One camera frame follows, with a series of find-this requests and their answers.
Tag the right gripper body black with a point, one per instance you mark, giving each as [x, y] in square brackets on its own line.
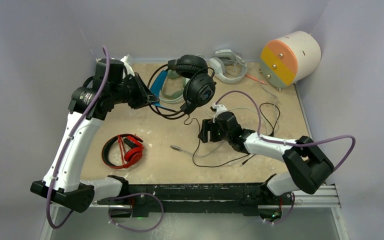
[226, 135]

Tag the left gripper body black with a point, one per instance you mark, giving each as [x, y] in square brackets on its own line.
[129, 92]

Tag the red headphones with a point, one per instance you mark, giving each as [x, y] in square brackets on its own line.
[131, 148]

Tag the black blue headphones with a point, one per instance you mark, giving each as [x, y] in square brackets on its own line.
[197, 91]

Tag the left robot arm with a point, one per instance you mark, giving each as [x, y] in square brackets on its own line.
[88, 109]

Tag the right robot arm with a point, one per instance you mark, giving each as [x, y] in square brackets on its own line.
[307, 166]

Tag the mint green headphones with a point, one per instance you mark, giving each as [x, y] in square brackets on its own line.
[177, 96]

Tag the white grey headphones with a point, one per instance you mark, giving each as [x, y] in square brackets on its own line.
[223, 58]

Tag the orange pen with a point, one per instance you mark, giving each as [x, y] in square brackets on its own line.
[255, 79]

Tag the round pastel drawer cabinet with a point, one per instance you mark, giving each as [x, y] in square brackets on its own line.
[290, 58]

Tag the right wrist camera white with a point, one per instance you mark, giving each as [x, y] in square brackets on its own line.
[217, 109]

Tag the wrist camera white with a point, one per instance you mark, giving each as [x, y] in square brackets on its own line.
[127, 61]
[217, 109]

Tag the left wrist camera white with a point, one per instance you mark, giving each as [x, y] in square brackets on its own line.
[127, 61]

